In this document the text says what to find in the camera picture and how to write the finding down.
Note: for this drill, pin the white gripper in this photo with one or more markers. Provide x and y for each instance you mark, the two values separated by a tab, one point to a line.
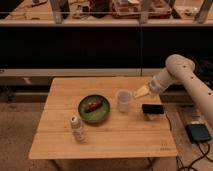
156	86

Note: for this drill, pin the white ceramic cup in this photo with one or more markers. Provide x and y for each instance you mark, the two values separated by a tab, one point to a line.
124	98

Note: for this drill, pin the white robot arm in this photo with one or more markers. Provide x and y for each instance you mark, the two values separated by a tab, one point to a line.
181	69

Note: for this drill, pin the black box on white base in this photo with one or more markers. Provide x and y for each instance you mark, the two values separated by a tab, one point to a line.
152	111

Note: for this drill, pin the green plate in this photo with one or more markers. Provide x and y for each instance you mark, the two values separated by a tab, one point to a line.
97	116

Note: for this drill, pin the brown sausage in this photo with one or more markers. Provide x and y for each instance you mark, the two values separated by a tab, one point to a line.
93	106

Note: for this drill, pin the wooden table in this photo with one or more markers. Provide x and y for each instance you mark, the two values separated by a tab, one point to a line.
121	135

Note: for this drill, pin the black device on floor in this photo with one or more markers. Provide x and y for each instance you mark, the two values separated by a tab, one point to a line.
198	133

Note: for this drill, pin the white plastic bottle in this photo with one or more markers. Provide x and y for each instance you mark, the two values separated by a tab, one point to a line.
77	128

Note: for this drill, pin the long shelf bench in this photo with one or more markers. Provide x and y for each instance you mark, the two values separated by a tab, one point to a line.
106	13

